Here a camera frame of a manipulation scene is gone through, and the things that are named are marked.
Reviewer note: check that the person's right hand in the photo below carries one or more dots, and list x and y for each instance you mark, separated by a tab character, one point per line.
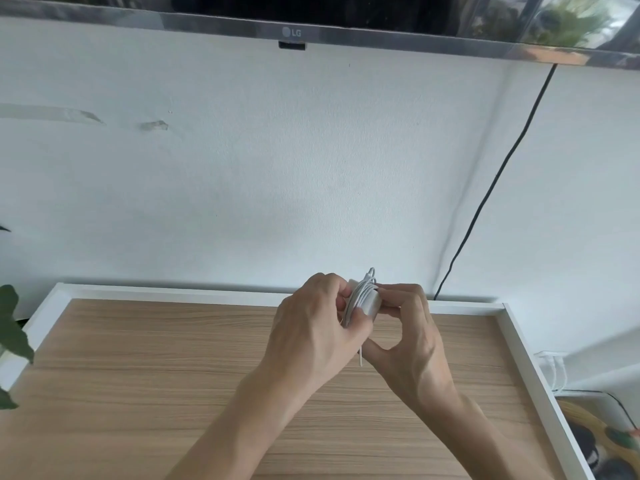
415	354

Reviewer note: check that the person's left hand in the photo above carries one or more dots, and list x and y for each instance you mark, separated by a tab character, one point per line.
310	334

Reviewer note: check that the person's left thumb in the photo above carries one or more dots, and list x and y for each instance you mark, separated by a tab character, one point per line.
356	334

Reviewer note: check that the person's right thumb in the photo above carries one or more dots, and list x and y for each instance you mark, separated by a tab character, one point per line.
376	355

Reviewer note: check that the white power adapter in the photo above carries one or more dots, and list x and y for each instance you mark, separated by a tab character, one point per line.
365	307

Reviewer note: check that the person's left forearm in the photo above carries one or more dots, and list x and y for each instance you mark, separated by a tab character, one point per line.
235	429

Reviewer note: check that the person's right forearm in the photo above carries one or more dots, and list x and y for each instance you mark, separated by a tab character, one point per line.
480	444

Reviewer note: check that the colourful printed cushion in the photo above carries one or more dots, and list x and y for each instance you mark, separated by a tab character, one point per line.
605	439

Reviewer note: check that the small clear tape piece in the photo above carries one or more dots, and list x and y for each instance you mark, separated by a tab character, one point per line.
154	125

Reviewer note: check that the green houseplant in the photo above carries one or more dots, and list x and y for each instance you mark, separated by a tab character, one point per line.
11	334

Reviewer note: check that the clear tape strip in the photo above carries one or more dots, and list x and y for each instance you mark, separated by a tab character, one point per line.
50	112

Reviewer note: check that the wall-mounted television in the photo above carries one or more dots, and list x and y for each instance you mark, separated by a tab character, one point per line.
350	19

